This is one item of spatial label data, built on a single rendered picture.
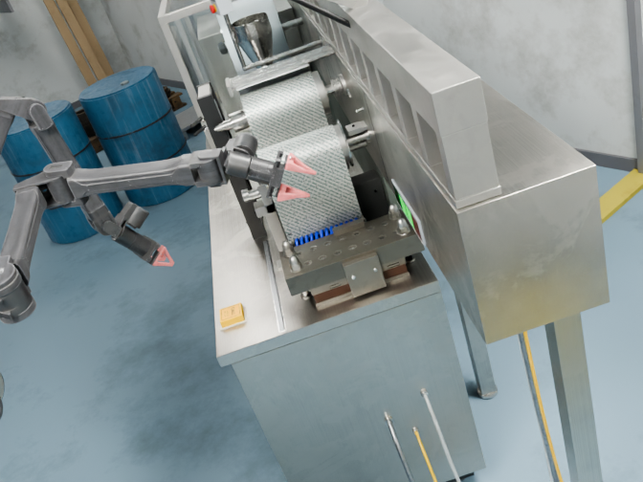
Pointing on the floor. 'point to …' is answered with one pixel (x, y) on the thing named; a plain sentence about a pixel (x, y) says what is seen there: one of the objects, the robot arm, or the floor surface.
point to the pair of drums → (128, 149)
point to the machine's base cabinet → (366, 399)
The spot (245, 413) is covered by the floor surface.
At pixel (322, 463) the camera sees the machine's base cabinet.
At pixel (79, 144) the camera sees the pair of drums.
